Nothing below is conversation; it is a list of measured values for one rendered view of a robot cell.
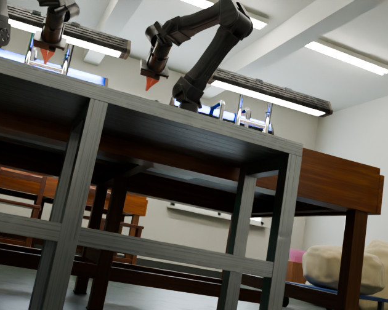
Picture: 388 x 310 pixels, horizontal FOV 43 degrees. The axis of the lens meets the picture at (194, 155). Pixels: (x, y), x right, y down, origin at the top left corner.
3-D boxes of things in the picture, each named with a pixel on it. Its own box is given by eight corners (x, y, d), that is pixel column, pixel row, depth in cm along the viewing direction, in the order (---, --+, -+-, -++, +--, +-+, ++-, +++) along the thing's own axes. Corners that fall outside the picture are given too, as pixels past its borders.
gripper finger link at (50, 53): (32, 55, 169) (37, 31, 164) (53, 60, 171) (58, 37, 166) (29, 64, 164) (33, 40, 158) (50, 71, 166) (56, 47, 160)
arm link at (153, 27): (138, 31, 170) (159, 5, 166) (154, 42, 176) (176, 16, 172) (149, 50, 163) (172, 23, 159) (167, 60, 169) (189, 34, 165)
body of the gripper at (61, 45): (35, 34, 164) (39, 15, 160) (66, 43, 167) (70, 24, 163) (32, 43, 159) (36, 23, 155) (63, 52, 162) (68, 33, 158)
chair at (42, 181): (-36, 257, 351) (-5, 136, 369) (-29, 254, 393) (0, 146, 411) (26, 267, 363) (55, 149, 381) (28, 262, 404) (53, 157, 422)
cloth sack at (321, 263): (396, 301, 421) (400, 255, 429) (328, 290, 395) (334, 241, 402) (351, 291, 472) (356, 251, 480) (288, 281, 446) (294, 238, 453)
